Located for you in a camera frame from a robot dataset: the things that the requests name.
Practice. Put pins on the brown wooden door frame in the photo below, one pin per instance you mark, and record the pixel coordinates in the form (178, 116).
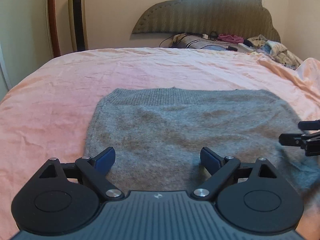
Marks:
(53, 28)

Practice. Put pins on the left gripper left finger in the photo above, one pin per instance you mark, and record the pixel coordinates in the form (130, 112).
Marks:
(94, 171)

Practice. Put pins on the peach blanket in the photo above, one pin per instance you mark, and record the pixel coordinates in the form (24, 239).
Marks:
(306, 76)

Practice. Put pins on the olive upholstered headboard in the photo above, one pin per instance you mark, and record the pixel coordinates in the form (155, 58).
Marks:
(244, 18)

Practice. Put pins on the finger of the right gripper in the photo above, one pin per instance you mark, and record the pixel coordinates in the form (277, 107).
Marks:
(308, 141)

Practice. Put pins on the grey knitted sweater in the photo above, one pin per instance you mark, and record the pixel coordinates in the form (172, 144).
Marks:
(158, 135)

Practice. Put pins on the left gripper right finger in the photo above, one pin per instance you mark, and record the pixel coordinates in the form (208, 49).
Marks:
(222, 171)

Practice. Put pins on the gold tower fan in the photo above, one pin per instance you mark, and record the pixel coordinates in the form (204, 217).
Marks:
(77, 23)

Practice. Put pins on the white glass wardrobe door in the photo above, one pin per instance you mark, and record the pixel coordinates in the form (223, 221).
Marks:
(25, 40)

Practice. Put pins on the magenta garment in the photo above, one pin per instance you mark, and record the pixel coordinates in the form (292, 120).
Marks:
(234, 39)

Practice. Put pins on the pink bed sheet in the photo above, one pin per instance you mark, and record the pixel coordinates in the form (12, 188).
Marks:
(47, 114)

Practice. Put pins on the pile of light clothes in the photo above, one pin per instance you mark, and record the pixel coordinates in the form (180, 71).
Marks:
(276, 51)

